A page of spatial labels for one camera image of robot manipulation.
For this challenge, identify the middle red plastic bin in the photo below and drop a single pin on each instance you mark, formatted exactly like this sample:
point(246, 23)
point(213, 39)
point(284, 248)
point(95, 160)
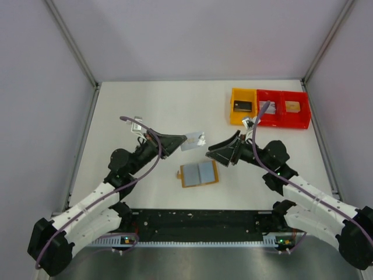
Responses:
point(274, 114)

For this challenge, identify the silver card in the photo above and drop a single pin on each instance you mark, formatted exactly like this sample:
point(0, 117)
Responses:
point(194, 140)

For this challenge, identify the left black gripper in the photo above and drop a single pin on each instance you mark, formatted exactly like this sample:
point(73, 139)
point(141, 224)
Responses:
point(169, 143)

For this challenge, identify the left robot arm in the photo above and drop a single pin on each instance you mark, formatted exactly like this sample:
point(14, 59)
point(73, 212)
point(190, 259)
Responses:
point(55, 242)

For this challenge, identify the yellow leather card holder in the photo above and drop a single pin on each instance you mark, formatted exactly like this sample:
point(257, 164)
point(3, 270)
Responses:
point(198, 174)

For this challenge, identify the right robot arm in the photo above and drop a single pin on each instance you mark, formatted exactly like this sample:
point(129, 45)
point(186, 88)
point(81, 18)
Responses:
point(305, 207)

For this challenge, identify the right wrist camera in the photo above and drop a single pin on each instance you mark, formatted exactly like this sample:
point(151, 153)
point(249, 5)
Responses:
point(250, 124)

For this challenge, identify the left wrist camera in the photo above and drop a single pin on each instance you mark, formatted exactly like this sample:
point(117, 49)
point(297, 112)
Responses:
point(135, 127)

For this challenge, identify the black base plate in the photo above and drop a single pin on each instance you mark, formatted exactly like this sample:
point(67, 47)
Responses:
point(185, 225)

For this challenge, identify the gold card in bin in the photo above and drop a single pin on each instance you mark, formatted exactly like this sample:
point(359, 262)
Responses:
point(292, 106)

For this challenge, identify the black card in bin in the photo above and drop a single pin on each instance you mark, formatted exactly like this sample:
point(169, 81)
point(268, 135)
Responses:
point(242, 106)

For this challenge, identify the right red plastic bin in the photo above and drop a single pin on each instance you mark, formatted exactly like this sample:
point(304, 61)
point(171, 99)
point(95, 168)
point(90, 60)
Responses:
point(299, 120)

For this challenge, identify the red plastic bin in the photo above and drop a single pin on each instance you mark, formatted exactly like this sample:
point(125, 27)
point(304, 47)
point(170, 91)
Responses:
point(274, 114)
point(299, 120)

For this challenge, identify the aluminium frame rail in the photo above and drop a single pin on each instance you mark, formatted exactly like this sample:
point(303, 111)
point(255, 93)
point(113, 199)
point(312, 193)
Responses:
point(74, 220)

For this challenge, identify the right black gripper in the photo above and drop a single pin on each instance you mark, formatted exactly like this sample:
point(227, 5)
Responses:
point(223, 156)

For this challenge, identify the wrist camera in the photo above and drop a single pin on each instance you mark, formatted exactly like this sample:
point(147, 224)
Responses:
point(135, 127)
point(250, 124)

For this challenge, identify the yellow plastic bin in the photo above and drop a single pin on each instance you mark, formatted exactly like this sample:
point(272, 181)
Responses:
point(245, 95)

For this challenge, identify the grey slotted cable duct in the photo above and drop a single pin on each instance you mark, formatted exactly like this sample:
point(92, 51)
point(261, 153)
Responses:
point(124, 241)

